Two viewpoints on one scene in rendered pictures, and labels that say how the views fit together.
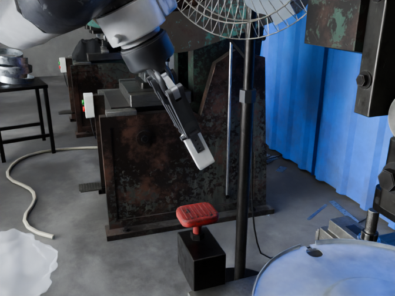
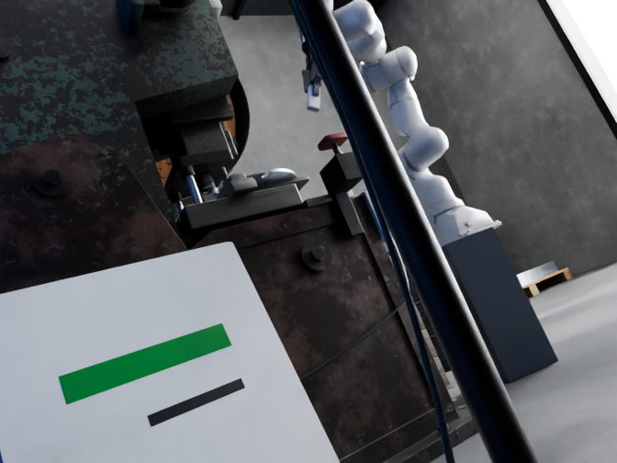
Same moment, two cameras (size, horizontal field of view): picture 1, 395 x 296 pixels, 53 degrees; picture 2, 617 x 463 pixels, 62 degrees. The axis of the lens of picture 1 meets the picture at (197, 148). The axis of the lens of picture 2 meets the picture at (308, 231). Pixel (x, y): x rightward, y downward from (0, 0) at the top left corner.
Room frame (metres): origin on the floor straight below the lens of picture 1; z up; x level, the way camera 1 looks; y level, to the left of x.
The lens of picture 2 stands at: (1.77, -0.37, 0.30)
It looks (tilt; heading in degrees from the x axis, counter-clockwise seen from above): 12 degrees up; 169
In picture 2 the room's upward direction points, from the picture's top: 22 degrees counter-clockwise
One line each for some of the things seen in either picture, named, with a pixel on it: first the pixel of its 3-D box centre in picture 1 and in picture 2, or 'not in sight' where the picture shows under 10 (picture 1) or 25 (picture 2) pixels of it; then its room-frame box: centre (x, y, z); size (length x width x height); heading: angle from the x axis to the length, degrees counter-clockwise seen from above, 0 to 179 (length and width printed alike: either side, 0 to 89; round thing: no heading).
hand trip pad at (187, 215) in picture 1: (197, 228); (337, 152); (0.62, 0.00, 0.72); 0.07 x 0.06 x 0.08; 110
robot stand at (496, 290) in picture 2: not in sight; (487, 305); (0.18, 0.40, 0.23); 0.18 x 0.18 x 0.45; 1
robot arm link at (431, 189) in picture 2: not in sight; (418, 177); (0.14, 0.39, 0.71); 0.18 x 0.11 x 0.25; 24
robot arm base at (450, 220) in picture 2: not in sight; (459, 220); (0.18, 0.45, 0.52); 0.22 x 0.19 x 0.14; 91
